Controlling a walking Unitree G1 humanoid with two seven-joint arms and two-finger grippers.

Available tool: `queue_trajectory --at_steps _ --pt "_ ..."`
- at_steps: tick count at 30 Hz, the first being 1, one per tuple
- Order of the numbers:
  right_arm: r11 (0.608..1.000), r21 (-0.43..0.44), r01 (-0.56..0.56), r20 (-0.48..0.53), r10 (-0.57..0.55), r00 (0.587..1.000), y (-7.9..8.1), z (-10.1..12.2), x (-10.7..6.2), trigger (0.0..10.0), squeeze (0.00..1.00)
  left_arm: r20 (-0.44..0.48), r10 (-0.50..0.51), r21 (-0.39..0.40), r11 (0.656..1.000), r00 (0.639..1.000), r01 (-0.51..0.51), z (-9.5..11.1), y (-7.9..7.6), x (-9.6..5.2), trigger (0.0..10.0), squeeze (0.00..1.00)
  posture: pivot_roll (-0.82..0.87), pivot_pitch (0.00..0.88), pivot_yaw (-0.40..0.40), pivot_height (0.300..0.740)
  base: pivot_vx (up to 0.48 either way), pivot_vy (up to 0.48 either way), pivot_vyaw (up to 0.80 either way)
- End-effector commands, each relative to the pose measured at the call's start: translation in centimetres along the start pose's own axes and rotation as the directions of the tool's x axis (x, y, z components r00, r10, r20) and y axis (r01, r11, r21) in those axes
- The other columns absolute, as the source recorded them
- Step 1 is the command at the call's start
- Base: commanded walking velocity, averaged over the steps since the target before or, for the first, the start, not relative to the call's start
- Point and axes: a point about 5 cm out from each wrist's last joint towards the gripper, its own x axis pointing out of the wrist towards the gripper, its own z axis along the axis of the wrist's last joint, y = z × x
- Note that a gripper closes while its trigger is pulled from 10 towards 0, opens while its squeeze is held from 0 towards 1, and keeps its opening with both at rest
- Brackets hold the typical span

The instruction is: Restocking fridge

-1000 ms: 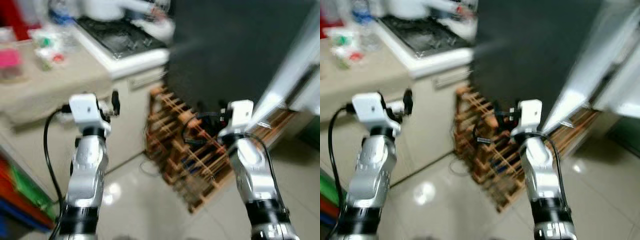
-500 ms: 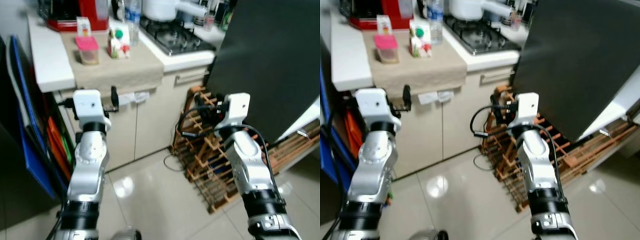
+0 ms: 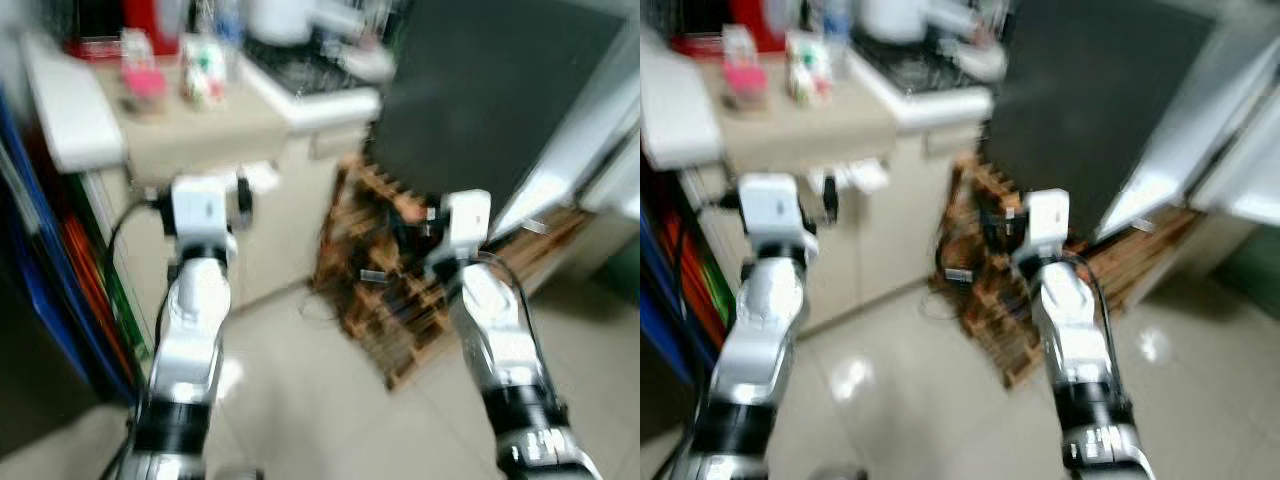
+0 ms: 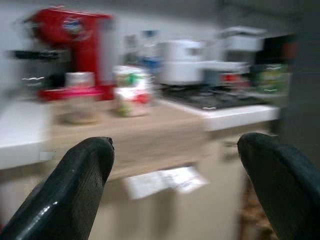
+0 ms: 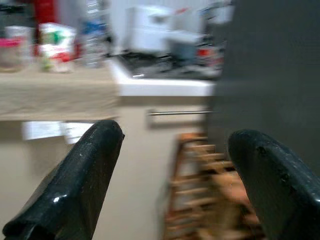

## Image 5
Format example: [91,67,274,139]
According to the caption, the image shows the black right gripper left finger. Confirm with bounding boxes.
[2,119,126,240]

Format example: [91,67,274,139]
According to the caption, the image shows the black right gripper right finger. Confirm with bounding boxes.
[227,128,320,240]

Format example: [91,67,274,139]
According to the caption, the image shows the clear container with pink lid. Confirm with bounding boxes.
[0,25,33,73]

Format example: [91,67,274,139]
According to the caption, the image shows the dark grey fridge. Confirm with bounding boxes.
[207,0,320,176]

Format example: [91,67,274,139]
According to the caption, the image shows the wooden rack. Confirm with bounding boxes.
[159,132,266,240]

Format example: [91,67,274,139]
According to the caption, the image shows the beige tablecloth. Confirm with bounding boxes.
[0,66,120,122]

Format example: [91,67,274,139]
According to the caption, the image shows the white kitchen counter cabinet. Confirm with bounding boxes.
[109,59,217,240]

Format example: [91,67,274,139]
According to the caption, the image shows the black cooktop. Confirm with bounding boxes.
[112,51,223,81]

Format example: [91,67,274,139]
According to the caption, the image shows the clear plastic water bottle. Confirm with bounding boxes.
[79,0,109,69]

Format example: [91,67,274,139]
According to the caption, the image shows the white kitchen appliance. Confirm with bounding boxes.
[123,5,208,55]

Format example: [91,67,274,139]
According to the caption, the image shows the red coffee machine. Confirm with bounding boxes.
[32,0,60,57]

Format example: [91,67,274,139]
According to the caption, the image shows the silver cabinet handle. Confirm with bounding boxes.
[146,109,211,117]

